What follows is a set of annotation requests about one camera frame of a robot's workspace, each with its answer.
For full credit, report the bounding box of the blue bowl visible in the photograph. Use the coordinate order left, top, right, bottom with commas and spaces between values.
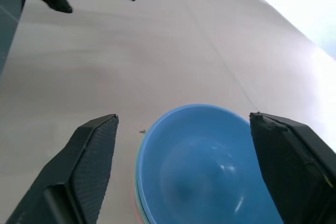
137, 104, 286, 224

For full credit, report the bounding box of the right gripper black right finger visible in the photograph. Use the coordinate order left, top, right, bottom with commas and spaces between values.
249, 111, 336, 224

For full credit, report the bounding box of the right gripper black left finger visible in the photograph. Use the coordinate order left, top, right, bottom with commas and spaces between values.
5, 114, 119, 224

